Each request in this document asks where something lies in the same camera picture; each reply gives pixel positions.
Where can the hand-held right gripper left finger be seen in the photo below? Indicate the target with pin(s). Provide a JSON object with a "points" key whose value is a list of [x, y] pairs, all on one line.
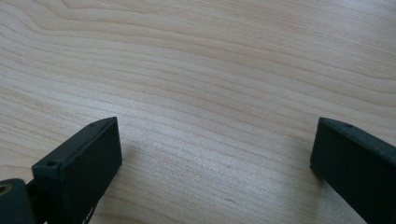
{"points": [[79, 169]]}

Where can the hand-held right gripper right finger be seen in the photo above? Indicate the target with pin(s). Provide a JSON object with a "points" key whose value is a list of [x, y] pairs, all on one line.
{"points": [[358, 165]]}

